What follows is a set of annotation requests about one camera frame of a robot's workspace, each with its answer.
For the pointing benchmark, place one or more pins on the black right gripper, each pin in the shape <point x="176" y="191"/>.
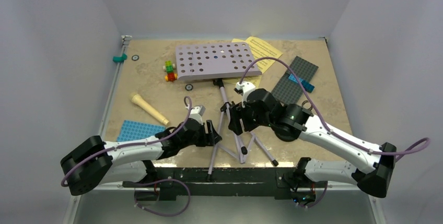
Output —
<point x="235" y="115"/>

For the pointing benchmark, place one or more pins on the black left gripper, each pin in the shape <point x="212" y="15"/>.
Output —
<point x="211" y="138"/>

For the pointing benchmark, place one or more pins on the black desktop microphone stand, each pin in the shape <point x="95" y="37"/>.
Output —
<point x="291" y="122"/>

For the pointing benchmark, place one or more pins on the lilac tripod music stand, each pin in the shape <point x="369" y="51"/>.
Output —
<point x="242" y="150"/>

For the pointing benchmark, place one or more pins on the cream yellow microphone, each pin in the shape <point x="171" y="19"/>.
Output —
<point x="139" y="101"/>

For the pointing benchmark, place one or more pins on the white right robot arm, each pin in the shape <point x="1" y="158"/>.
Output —
<point x="368" y="166"/>

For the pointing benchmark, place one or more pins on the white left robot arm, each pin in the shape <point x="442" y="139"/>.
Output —
<point x="96" y="162"/>

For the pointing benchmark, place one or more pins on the poker chip near car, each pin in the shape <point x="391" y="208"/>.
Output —
<point x="188" y="87"/>

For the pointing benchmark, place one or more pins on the dark grey studded baseplate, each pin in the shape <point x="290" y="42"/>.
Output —
<point x="288" y="90"/>

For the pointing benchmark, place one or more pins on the blue brick on baseplate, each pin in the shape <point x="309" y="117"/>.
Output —
<point x="307" y="85"/>

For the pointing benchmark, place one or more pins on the colourful toy brick car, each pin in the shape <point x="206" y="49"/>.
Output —
<point x="169" y="68"/>

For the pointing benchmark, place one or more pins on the light blue studded baseplate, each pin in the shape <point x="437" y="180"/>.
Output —
<point x="133" y="130"/>

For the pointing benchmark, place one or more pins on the teal plastic clip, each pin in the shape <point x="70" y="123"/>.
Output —
<point x="120" y="59"/>

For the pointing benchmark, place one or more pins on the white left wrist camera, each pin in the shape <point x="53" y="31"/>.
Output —
<point x="197" y="113"/>

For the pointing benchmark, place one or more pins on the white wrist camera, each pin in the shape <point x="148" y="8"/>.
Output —
<point x="197" y="113"/>
<point x="244" y="88"/>

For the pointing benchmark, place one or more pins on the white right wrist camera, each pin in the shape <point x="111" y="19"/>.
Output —
<point x="244" y="88"/>

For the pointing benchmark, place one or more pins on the black front mounting rail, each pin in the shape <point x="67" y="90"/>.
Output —
<point x="277" y="182"/>

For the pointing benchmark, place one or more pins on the aluminium left frame rail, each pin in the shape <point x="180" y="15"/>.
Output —
<point x="74" y="201"/>

